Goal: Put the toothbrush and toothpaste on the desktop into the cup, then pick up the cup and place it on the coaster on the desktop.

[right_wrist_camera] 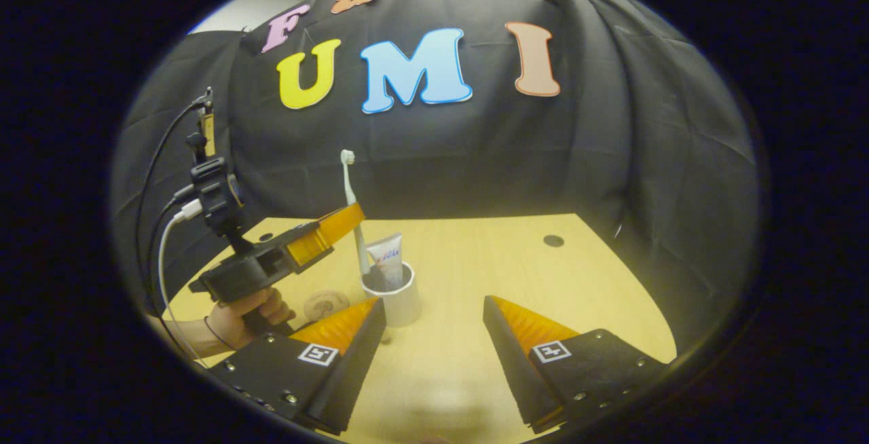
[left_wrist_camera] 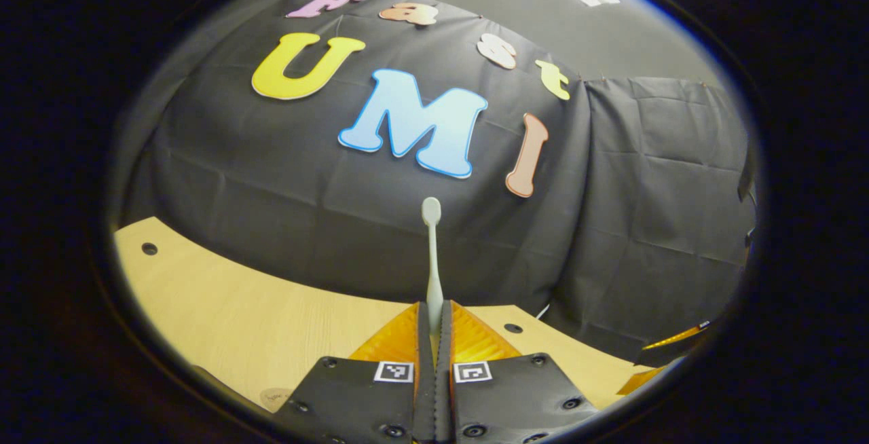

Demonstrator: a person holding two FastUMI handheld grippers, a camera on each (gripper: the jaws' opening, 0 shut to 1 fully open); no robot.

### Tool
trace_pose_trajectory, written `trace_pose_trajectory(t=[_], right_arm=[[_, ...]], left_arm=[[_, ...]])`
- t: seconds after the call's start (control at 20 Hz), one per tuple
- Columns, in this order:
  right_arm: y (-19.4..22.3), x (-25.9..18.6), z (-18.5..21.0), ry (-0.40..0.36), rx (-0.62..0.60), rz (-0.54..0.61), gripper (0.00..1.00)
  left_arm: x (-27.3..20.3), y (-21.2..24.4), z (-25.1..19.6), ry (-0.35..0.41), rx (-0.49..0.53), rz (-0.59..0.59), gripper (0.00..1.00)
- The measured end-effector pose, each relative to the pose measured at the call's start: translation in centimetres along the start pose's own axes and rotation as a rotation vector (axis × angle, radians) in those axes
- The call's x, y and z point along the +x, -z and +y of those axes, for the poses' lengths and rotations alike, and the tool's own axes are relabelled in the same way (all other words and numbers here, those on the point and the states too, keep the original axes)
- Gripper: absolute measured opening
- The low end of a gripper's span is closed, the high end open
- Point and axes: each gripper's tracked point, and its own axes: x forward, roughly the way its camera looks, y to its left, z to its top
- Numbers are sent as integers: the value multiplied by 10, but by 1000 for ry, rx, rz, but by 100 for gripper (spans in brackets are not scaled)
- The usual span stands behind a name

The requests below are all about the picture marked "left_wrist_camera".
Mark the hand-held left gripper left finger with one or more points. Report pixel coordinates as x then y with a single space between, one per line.
360 396

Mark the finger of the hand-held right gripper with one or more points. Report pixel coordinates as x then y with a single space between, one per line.
641 379
672 352

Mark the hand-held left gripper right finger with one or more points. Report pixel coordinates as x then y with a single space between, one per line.
516 396

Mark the pale green toothbrush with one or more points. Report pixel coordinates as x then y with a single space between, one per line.
432 274

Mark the wooden desktop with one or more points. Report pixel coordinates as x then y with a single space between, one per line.
237 322

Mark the black backdrop cloth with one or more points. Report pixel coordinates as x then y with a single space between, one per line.
271 193

